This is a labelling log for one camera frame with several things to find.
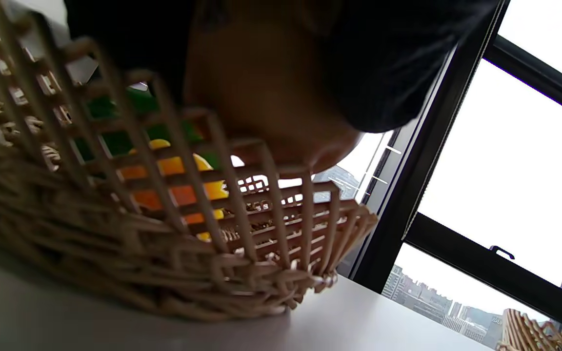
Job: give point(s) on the person's left hand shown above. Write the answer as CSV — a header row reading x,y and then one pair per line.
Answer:
x,y
383,58

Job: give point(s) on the yellow brown potato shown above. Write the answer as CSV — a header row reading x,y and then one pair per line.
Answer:
x,y
271,87

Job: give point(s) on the yellow corn piece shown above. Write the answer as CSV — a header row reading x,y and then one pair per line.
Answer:
x,y
183,195

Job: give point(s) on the green bell pepper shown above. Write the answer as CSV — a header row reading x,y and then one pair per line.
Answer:
x,y
115,144

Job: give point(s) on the round wicker basket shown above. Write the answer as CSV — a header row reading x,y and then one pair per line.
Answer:
x,y
534,336
90,253

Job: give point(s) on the black window frame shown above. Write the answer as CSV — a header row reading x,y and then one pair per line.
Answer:
x,y
408,195

